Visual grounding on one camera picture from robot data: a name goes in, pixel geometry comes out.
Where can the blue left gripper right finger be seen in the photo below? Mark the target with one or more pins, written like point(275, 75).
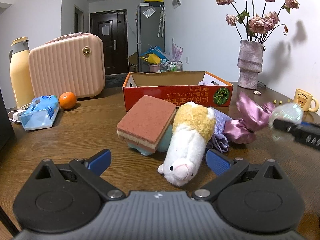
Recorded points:
point(218, 162)

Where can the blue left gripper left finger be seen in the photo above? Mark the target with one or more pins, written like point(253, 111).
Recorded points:
point(99, 162)

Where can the iridescent plastic ball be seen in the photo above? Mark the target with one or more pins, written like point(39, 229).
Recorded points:
point(289, 112)

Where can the white yellow plush hamster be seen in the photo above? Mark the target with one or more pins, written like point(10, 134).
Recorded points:
point(192, 129)

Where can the pink layered sponge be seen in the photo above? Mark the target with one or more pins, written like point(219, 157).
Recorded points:
point(144, 125)

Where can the pink satin scrunchie bow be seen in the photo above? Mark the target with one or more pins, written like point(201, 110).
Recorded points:
point(253, 118)

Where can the lavender knitted sock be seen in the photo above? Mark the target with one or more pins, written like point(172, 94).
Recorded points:
point(218, 140)

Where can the yellow bear mug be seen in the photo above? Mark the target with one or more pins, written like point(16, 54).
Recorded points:
point(306, 101)

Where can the orange tangerine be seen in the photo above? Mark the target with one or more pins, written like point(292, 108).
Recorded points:
point(67, 100)

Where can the blue tissue pack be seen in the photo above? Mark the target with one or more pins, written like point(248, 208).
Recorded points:
point(41, 113)

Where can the red cardboard pumpkin box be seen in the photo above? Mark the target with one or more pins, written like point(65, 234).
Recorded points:
point(203, 88)

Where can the black monitor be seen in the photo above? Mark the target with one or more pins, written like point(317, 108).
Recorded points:
point(6, 130)

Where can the purple textured vase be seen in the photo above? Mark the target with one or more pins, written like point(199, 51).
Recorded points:
point(250, 61)

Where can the pink ribbed suitcase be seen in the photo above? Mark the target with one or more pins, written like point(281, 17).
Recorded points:
point(70, 63)

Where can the yellow thermos bottle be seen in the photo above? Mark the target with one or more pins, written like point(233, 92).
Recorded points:
point(19, 72)

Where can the dark brown door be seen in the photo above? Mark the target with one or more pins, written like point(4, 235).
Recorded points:
point(111, 28)

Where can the grey refrigerator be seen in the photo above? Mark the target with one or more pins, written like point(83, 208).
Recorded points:
point(148, 19)

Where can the white charger with cable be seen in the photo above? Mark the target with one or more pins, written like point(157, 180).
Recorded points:
point(14, 115)

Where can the wire storage cart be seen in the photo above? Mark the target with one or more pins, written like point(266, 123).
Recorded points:
point(171, 66)

